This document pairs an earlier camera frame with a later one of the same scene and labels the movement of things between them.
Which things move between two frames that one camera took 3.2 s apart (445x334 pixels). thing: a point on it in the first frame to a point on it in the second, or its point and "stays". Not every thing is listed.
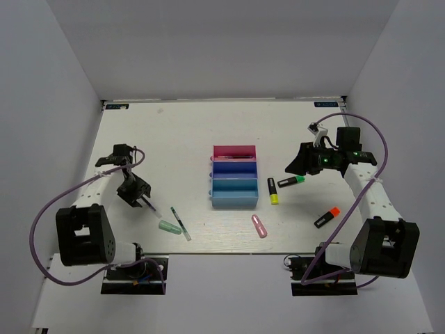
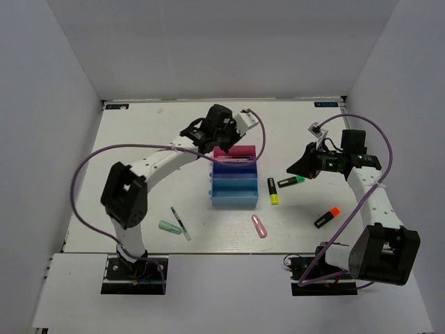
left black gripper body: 133,188 to 227,138
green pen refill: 181,225 stays
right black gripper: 304,161 stays
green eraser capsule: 167,226 stays
